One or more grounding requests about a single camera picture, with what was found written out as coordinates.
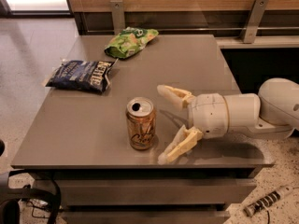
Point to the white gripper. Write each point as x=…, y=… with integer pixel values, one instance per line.
x=207, y=115

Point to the orange soda can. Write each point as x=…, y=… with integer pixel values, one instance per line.
x=141, y=122

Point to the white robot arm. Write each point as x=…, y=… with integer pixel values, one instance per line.
x=272, y=113

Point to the green rice chip bag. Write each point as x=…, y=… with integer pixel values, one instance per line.
x=129, y=42

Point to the blue Kettle chip bag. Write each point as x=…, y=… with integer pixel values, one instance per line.
x=81, y=75

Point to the upper grey drawer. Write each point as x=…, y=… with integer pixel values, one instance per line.
x=150, y=192

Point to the grey drawer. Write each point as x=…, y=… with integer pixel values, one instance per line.
x=147, y=217
x=150, y=192

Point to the lower grey drawer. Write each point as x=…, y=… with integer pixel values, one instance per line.
x=147, y=217

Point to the white power strip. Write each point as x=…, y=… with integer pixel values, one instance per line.
x=268, y=200

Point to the right metal bracket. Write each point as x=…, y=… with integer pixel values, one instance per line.
x=255, y=16

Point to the metal bracket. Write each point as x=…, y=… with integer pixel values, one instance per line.
x=117, y=13
x=255, y=16

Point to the left metal bracket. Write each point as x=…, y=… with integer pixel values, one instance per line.
x=117, y=13

